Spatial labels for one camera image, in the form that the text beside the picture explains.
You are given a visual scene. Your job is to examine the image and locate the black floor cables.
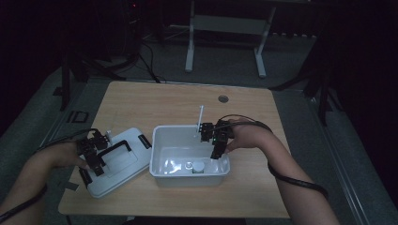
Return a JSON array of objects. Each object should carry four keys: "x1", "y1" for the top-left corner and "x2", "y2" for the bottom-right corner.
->
[{"x1": 136, "y1": 41, "x2": 167, "y2": 84}]

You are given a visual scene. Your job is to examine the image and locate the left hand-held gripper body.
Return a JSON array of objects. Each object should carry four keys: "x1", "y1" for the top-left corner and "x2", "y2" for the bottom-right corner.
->
[{"x1": 76, "y1": 128, "x2": 113, "y2": 158}]

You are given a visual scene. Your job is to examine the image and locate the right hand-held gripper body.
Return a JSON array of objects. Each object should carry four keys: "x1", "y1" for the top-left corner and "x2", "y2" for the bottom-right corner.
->
[{"x1": 194, "y1": 105, "x2": 235, "y2": 145}]

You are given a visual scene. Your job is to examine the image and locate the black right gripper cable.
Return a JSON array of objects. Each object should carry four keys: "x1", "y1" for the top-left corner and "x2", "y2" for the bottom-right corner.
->
[{"x1": 215, "y1": 113, "x2": 330, "y2": 201}]

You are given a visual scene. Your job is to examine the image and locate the white box lid black handle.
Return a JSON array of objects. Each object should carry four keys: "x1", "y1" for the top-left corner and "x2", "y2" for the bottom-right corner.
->
[{"x1": 78, "y1": 127, "x2": 154, "y2": 200}]

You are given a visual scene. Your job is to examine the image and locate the white plastic storage box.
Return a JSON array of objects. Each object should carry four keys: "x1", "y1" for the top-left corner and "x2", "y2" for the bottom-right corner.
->
[{"x1": 148, "y1": 124, "x2": 231, "y2": 188}]

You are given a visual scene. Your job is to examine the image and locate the metal floor rail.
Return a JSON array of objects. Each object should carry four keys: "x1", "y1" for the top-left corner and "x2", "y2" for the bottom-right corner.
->
[
  {"x1": 0, "y1": 92, "x2": 83, "y2": 188},
  {"x1": 308, "y1": 97, "x2": 372, "y2": 225}
]

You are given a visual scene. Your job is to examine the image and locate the dark equipment rack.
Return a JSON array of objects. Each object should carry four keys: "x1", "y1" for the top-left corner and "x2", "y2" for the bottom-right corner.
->
[{"x1": 99, "y1": 0, "x2": 143, "y2": 61}]

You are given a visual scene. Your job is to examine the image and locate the person's right hand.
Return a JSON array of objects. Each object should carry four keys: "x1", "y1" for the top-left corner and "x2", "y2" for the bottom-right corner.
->
[{"x1": 222, "y1": 118, "x2": 275, "y2": 155}]

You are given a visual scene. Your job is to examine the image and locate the white metal stand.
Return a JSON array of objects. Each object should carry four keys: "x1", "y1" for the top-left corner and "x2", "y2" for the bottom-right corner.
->
[{"x1": 184, "y1": 0, "x2": 277, "y2": 79}]

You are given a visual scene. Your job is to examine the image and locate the person's left hand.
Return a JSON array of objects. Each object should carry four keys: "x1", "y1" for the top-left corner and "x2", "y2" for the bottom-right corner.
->
[{"x1": 38, "y1": 141, "x2": 90, "y2": 171}]

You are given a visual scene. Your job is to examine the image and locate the black tripod stand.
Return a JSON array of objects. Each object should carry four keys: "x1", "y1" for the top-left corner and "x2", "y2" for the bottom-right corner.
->
[
  {"x1": 52, "y1": 55, "x2": 127, "y2": 113},
  {"x1": 269, "y1": 60, "x2": 344, "y2": 127}
]

